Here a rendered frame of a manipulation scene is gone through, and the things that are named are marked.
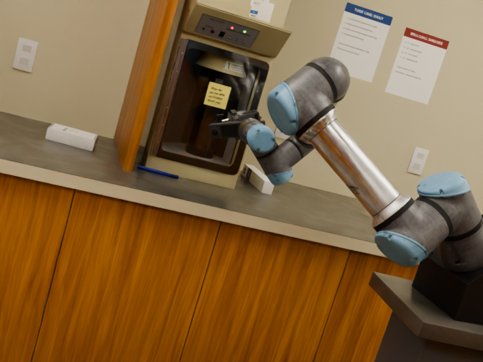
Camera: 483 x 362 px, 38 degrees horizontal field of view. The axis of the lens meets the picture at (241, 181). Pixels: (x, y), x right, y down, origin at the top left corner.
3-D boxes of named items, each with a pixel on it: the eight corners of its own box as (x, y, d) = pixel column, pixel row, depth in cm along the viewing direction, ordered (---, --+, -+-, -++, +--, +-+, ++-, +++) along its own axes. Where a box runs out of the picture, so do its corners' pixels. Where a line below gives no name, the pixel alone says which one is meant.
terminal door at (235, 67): (150, 155, 233) (182, 36, 226) (236, 176, 242) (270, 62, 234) (150, 155, 232) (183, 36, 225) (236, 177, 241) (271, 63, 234)
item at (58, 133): (50, 133, 245) (53, 122, 244) (95, 145, 248) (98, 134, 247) (44, 138, 234) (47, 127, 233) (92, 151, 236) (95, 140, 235)
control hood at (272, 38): (181, 29, 225) (190, -2, 223) (274, 57, 235) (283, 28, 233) (187, 31, 215) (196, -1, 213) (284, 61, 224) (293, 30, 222)
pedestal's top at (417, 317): (533, 361, 171) (539, 346, 170) (417, 337, 163) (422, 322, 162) (468, 307, 201) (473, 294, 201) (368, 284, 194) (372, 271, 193)
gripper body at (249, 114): (257, 131, 226) (267, 138, 215) (232, 136, 225) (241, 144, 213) (254, 108, 224) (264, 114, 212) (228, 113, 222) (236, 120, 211)
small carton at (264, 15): (248, 16, 225) (254, -2, 224) (261, 21, 228) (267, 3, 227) (256, 19, 221) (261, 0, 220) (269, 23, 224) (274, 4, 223)
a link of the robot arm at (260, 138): (259, 161, 200) (244, 136, 197) (249, 152, 210) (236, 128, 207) (282, 146, 200) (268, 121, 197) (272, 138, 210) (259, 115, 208)
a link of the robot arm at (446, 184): (491, 211, 172) (473, 166, 167) (456, 245, 167) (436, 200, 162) (455, 203, 182) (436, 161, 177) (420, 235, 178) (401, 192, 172)
